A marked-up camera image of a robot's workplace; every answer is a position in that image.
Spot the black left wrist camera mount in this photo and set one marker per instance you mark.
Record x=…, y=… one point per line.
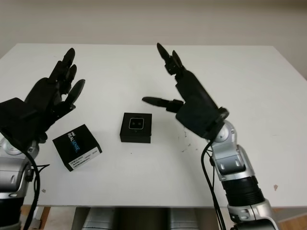
x=14, y=115

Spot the grey left robot thigh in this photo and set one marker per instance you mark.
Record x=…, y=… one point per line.
x=98, y=219

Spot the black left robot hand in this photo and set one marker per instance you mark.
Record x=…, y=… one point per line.
x=45, y=95

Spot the small silver depth camera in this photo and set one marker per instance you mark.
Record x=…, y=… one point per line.
x=136, y=123

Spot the grey robot thigh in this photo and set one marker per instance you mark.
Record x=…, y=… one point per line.
x=183, y=219
x=98, y=219

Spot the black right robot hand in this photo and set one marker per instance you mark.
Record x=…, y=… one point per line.
x=196, y=105

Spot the grey right robot thigh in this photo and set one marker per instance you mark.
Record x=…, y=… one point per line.
x=183, y=219

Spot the black box base foam insert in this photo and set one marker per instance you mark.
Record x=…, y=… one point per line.
x=124, y=137

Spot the white metal table leg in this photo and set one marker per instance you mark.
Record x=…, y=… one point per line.
x=38, y=213

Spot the black RealSense box lid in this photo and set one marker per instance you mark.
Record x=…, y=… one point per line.
x=69, y=155

